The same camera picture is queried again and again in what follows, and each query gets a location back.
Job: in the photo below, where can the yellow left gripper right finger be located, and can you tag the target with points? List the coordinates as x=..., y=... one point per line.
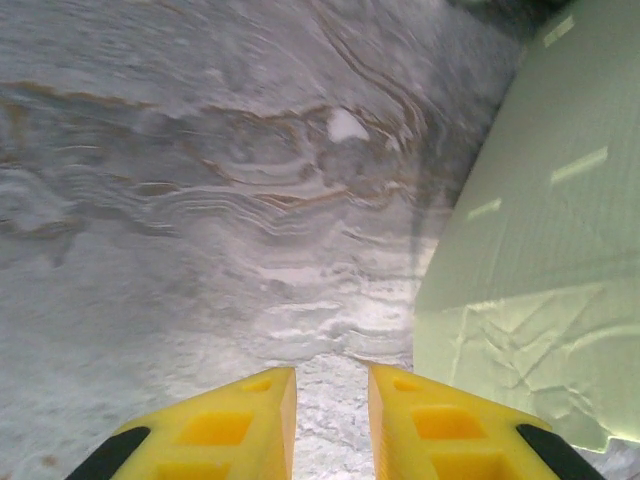
x=450, y=430

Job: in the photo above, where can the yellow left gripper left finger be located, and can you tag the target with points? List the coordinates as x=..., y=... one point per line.
x=215, y=430

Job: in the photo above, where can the light green cloth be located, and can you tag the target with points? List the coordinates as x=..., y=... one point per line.
x=550, y=225

